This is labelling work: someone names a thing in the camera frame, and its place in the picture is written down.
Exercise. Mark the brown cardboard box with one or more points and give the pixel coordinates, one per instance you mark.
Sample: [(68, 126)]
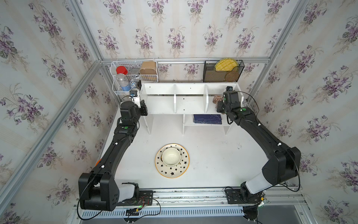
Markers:
[(148, 68)]

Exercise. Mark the red lidded jar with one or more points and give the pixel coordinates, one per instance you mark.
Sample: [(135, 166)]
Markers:
[(121, 70)]

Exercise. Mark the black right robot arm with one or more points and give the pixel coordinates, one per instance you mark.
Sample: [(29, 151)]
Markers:
[(283, 161)]

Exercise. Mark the round woven coaster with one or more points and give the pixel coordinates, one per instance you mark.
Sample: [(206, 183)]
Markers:
[(232, 76)]

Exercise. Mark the white wooden bookshelf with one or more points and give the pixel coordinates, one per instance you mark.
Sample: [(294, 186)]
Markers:
[(184, 99)]

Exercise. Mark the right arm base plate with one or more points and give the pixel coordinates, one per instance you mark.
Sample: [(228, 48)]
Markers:
[(242, 196)]

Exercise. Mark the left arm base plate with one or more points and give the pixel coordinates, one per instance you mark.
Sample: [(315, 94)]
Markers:
[(139, 197)]

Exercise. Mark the black mesh basket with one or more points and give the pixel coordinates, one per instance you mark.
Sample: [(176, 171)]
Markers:
[(210, 75)]

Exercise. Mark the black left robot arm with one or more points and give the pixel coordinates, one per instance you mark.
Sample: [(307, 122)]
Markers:
[(98, 189)]

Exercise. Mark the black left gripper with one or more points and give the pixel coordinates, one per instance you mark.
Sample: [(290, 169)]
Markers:
[(144, 108)]

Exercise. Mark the orange striped cloth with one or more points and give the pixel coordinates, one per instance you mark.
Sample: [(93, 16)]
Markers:
[(217, 98)]

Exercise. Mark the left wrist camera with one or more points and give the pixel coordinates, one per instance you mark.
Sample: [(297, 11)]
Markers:
[(135, 96)]

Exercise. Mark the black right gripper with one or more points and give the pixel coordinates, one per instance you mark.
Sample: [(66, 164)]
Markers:
[(218, 107)]

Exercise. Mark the yellow woven fan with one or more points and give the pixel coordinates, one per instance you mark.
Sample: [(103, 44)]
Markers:
[(226, 64)]

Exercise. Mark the aluminium mounting rail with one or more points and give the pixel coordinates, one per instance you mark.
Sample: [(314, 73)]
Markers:
[(211, 197)]

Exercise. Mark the star patterned plate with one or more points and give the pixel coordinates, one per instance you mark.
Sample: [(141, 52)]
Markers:
[(175, 171)]

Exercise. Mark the cream ceramic bowl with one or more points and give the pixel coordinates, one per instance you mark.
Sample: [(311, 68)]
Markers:
[(171, 157)]

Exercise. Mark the clear plastic bottle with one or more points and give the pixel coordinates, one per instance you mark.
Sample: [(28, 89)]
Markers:
[(123, 82)]

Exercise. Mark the white wire basket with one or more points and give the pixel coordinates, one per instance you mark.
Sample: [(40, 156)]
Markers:
[(133, 75)]

